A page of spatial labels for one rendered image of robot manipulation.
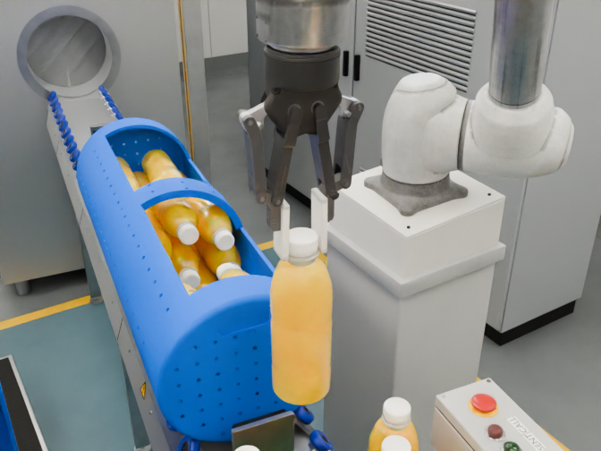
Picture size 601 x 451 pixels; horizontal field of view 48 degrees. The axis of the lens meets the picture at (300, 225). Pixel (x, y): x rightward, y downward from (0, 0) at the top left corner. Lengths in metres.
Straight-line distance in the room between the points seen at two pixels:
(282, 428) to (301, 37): 0.66
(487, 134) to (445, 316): 0.47
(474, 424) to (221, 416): 0.40
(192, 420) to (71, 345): 1.97
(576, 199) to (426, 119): 1.53
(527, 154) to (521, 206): 1.22
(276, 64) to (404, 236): 0.85
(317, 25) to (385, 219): 0.92
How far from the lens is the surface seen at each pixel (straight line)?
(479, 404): 1.05
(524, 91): 1.39
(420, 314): 1.61
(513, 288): 2.87
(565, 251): 3.03
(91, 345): 3.04
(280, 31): 0.64
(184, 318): 1.04
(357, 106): 0.72
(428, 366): 1.74
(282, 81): 0.66
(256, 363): 1.10
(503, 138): 1.43
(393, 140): 1.50
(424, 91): 1.47
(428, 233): 1.50
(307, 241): 0.75
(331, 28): 0.65
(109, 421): 2.68
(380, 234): 1.53
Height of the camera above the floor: 1.81
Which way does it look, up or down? 28 degrees down
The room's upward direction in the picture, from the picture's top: straight up
